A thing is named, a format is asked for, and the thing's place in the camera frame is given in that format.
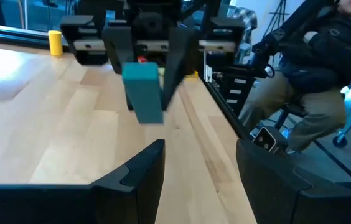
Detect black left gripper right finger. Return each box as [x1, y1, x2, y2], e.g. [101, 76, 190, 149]
[236, 139, 351, 224]

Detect black office chair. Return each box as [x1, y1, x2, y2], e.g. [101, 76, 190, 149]
[274, 102, 309, 131]

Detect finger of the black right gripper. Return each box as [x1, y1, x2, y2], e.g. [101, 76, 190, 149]
[102, 25, 136, 75]
[161, 26, 195, 112]

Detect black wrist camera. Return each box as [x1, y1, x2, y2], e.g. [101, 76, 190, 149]
[136, 11, 173, 40]

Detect blue plank block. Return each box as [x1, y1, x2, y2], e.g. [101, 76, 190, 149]
[121, 62, 165, 124]

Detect black drawer cabinet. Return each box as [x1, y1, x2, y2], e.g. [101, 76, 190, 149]
[217, 67, 259, 118]

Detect silver aluminium extrusion bars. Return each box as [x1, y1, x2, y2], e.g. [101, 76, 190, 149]
[202, 51, 213, 83]

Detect black silver camera box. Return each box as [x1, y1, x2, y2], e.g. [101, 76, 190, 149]
[252, 126, 288, 155]

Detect grey plaid fabric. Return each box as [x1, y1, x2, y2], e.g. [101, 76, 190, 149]
[227, 6, 259, 43]

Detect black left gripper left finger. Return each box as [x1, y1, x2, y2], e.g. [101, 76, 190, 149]
[0, 139, 166, 224]

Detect person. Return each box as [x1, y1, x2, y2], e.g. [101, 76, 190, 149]
[239, 0, 351, 154]

